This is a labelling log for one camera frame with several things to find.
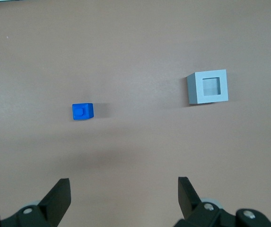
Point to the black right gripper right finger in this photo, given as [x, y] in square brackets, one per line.
[192, 208]

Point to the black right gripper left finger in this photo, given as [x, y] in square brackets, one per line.
[52, 208]

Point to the small blue plastic part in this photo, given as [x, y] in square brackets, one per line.
[82, 111]

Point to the gray square base block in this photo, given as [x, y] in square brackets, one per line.
[200, 91]

